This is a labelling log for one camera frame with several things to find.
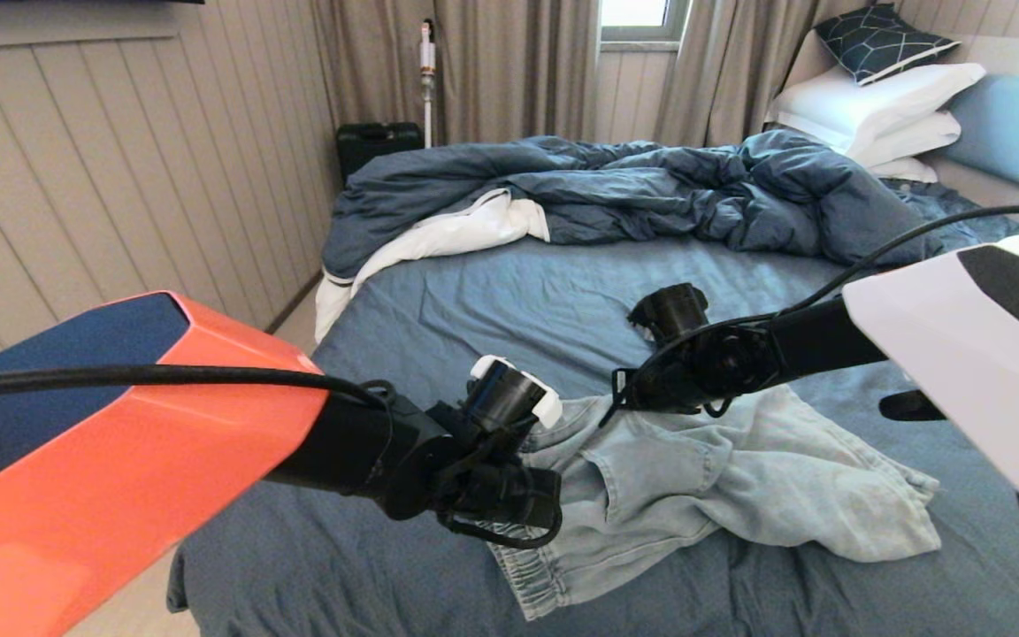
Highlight light blue denim shorts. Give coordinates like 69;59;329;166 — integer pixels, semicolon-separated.
487;385;944;620

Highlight dark blue white-lined duvet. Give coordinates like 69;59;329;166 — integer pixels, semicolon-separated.
315;131;946;344

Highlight bed with blue sheet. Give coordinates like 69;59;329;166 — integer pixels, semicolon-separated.
166;181;1019;637

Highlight small white pillow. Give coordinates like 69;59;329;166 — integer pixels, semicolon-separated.
868;157;939;184

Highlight narrow beige curtain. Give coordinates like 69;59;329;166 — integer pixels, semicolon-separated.
655;0;820;147

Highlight large white pillow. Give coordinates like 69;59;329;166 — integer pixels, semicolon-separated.
770;62;988;156

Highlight medium white pillow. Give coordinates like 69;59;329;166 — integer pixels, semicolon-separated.
846;111;962;169

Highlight wide beige curtain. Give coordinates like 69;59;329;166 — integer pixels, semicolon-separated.
310;0;601;147

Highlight dark geometric patterned cushion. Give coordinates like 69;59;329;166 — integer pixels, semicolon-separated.
815;3;962;87

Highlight black hard suitcase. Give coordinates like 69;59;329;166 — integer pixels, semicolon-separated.
335;121;426;185

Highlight white stick vacuum cleaner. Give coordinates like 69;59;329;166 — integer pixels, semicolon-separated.
418;18;437;149

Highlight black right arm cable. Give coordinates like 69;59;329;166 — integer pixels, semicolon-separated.
775;203;1019;319

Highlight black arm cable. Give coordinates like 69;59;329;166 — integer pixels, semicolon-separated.
0;363;391;412
775;203;1019;319

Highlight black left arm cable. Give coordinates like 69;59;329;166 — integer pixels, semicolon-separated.
0;363;391;412

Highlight window with grey frame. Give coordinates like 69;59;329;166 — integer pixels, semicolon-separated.
600;0;690;43

